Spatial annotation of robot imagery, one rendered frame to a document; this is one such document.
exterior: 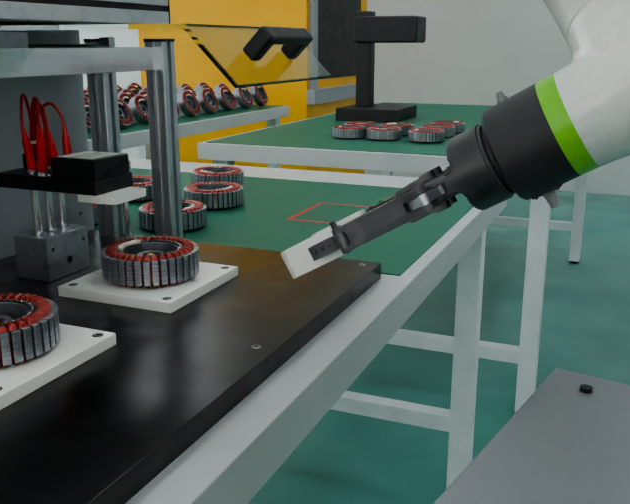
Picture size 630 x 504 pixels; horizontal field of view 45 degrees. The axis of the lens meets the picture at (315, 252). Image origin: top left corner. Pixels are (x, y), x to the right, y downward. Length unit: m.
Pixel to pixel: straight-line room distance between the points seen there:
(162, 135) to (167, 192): 0.08
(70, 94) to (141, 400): 0.64
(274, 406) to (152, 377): 0.11
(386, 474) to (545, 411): 1.52
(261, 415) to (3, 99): 0.60
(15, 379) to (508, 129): 0.46
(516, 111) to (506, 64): 5.18
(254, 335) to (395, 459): 1.35
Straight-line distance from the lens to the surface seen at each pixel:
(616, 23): 0.69
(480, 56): 5.90
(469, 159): 0.70
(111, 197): 0.89
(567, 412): 0.50
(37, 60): 0.90
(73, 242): 0.99
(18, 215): 1.11
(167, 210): 1.10
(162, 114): 1.08
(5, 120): 1.08
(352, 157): 2.20
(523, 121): 0.68
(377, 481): 1.97
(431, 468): 2.04
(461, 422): 1.85
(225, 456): 0.59
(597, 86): 0.67
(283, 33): 0.83
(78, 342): 0.73
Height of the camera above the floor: 1.05
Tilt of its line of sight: 15 degrees down
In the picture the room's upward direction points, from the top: straight up
